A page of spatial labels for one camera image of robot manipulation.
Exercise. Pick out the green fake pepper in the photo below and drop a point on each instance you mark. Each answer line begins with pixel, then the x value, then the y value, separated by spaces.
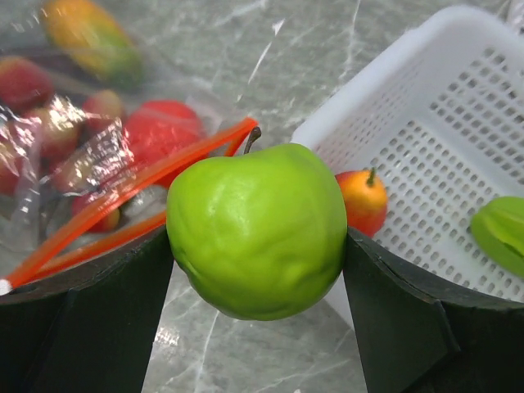
pixel 497 229

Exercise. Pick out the red fake peach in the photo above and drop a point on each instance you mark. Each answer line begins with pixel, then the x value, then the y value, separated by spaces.
pixel 158 129

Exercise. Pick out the clear zip top bag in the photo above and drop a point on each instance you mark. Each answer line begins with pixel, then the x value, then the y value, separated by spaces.
pixel 68 193

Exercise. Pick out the small orange red fruit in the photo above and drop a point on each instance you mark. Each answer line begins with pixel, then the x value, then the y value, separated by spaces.
pixel 365 199

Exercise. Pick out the green fake apple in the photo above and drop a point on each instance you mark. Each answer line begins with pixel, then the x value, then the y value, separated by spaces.
pixel 260 236

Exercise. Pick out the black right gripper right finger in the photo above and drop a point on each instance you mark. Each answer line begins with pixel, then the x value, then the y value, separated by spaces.
pixel 417 332

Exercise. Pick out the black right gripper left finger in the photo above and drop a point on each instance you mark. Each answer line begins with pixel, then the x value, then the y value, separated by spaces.
pixel 90 328

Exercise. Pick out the white perforated basket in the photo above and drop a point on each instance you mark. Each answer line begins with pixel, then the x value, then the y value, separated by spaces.
pixel 439 116

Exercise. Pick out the yellow green fake mango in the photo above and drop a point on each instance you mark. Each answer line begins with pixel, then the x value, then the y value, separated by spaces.
pixel 92 38

